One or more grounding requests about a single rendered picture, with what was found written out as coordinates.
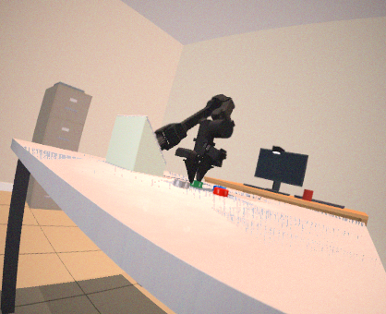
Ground green block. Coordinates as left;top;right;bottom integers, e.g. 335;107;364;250
190;180;203;188

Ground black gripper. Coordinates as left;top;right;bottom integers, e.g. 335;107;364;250
175;135;223;184

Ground red block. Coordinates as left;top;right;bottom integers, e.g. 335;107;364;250
213;187;229;197

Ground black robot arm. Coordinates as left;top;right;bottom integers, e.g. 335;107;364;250
155;94;235;163

